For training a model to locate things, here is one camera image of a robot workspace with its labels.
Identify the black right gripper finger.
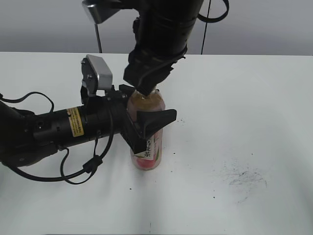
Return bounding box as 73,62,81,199
136,83,156,96

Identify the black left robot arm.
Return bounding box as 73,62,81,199
0,85,177,167

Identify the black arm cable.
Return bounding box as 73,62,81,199
197,0,230,23
0,92,114,185

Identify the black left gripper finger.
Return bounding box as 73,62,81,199
119,84,135,95
136,109,177,140

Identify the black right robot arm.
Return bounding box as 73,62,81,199
123,0,203,95

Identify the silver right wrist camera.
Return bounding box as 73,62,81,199
82,0,120,24

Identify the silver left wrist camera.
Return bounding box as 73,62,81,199
81,54,112,97

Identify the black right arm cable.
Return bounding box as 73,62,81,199
197,0,230,23

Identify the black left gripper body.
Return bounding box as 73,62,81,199
84,92,147,153

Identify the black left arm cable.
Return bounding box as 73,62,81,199
0,92,114,185

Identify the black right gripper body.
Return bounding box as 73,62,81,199
123,47,186,89

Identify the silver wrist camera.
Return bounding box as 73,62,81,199
82,0,120,24
81,54,112,97

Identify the peach oolong tea bottle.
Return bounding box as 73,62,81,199
127,90,165,170

